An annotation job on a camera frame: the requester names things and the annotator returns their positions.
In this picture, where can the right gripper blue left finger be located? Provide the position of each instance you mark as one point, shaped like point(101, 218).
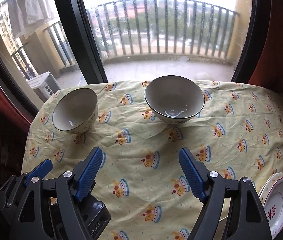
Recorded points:
point(81, 213)

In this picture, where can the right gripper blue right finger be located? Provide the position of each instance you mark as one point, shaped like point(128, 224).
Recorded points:
point(207, 186)

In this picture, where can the red trimmed small plate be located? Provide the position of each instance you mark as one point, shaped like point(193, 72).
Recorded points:
point(273, 207)

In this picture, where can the small floral bowl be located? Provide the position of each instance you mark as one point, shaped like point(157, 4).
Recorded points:
point(76, 112)

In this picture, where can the large floral ceramic bowl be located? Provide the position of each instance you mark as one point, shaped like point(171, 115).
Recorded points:
point(174, 99)

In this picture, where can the beaded rim floral plate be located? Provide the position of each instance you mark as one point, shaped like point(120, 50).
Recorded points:
point(268, 186)

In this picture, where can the yellow crown print tablecloth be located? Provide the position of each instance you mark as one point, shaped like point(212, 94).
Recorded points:
point(238, 133)

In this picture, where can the outdoor air conditioner unit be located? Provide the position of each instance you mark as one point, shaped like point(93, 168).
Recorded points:
point(44, 85)

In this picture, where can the red curtain right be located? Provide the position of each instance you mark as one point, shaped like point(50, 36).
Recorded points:
point(269, 70)

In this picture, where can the balcony metal railing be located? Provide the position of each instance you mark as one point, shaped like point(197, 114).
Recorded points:
point(136, 39)

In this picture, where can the white hanging cloth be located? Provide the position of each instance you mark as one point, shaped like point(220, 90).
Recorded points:
point(26, 16)

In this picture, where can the black window frame post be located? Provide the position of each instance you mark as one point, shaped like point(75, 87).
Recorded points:
point(79, 33)

